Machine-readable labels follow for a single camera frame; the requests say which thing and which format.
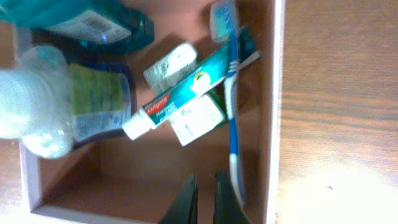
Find teal mouthwash bottle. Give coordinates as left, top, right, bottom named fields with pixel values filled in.
left=1, top=0, right=155, bottom=54

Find clear purple liquid bottle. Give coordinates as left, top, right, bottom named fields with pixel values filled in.
left=1, top=45, right=137, bottom=159

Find green toothpaste tube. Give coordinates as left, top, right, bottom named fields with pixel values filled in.
left=122, top=26, right=257, bottom=140

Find green Dettol soap packet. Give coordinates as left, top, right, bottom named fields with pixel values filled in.
left=143, top=42, right=226, bottom=146

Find blue white toothbrush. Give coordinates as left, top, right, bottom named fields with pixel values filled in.
left=211, top=1, right=246, bottom=207

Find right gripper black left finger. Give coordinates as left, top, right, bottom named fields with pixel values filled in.
left=158, top=174, right=198, bottom=224

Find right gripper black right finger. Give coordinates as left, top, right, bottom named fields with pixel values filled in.
left=213, top=170, right=251, bottom=224

